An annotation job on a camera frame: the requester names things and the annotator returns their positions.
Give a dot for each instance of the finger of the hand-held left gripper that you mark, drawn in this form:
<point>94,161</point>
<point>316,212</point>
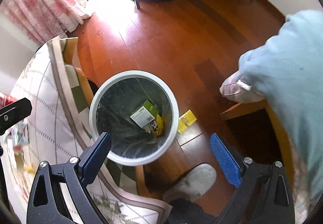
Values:
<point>12,113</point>

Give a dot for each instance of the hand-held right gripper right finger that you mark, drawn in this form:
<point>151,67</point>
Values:
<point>223,161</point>

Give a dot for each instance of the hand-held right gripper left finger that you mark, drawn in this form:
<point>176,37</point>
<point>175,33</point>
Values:
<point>95,155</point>

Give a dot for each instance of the light blue pajama leg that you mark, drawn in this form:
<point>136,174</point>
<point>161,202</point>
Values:
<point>287,82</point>

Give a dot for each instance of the yellow packet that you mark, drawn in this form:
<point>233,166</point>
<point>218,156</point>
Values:
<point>186,121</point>

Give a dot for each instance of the wooden chair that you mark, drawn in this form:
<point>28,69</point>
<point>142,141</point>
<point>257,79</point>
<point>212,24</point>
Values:
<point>262,123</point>

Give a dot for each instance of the white round trash bin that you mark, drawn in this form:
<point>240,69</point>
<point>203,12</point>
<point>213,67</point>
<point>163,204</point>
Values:
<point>133,116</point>

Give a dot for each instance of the pink slipper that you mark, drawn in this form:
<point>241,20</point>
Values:
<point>239,89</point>

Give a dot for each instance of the yellow snack wrapper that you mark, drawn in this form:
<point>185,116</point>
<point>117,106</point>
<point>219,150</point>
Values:
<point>156,128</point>

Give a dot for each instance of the patterned tablecloth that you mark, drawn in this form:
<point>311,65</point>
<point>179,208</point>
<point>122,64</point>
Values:
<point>50,123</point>

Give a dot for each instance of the green and white carton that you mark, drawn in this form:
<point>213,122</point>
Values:
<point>144,114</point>

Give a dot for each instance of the white fluffy slipper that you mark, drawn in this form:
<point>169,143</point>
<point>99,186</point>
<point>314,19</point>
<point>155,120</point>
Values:
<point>191,183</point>

